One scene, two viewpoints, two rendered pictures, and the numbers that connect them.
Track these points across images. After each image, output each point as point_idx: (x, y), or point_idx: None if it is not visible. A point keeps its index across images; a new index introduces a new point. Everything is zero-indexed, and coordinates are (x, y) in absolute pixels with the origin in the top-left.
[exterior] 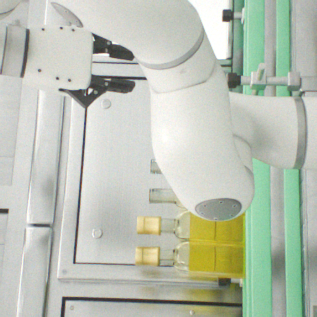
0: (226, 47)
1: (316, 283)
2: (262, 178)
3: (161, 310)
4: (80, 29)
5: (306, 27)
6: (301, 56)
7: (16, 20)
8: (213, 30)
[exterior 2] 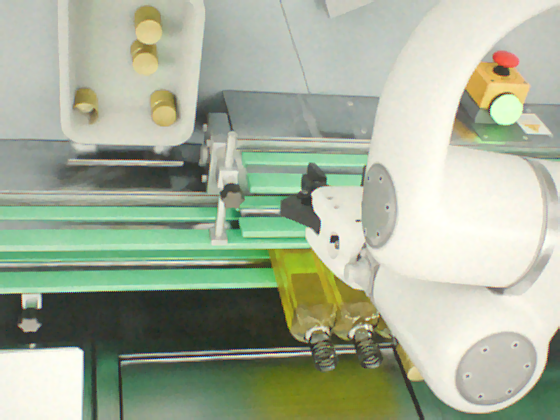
0: (63, 350)
1: (458, 138)
2: (354, 179)
3: (458, 413)
4: (322, 193)
5: (98, 182)
6: (144, 187)
7: (351, 264)
8: (29, 368)
